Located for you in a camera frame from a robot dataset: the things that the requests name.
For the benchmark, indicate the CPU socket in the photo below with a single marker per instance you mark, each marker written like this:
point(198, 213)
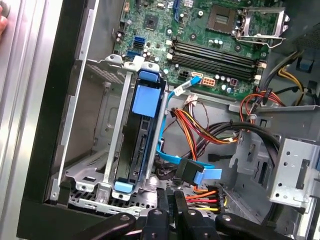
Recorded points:
point(221, 18)

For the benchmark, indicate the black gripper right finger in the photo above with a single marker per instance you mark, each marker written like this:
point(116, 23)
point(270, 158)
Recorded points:
point(240, 226)

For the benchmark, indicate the black open PC case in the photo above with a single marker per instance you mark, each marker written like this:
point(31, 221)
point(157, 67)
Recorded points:
point(50, 125)

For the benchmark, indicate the blue expansion slot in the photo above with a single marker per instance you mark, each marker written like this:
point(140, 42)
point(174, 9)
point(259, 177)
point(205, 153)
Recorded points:
point(176, 10)

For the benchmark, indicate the metal disk bay cage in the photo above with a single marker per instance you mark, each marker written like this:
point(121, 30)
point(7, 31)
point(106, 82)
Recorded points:
point(117, 125)

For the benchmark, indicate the metal optical drive cage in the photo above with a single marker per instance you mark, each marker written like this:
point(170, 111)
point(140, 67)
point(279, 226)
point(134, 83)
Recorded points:
point(292, 170)

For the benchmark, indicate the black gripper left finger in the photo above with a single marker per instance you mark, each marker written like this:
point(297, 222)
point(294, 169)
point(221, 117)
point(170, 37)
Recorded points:
point(115, 226)

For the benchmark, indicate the green motherboard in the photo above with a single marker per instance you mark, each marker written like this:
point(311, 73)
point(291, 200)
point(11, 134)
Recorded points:
point(195, 25)

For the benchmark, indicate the hard disk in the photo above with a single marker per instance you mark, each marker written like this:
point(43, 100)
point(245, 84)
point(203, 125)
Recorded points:
point(145, 100)

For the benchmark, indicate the metal socket cover frame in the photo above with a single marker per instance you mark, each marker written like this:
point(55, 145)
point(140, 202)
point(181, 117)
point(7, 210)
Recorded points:
point(260, 36)

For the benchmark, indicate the person hand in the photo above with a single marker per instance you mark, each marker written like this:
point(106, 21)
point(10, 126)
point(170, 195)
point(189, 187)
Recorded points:
point(2, 25)

